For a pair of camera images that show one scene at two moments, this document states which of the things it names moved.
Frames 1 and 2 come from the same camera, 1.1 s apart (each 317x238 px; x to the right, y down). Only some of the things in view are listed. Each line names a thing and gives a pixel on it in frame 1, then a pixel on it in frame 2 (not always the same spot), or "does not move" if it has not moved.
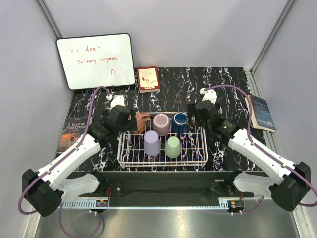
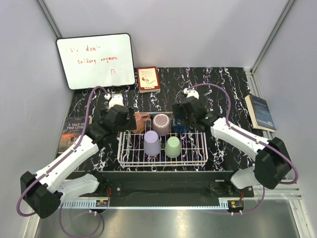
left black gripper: (132, 122) does not move
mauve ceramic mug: (161, 124) does not move
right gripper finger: (191, 112) → (178, 111)
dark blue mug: (181, 124) does not move
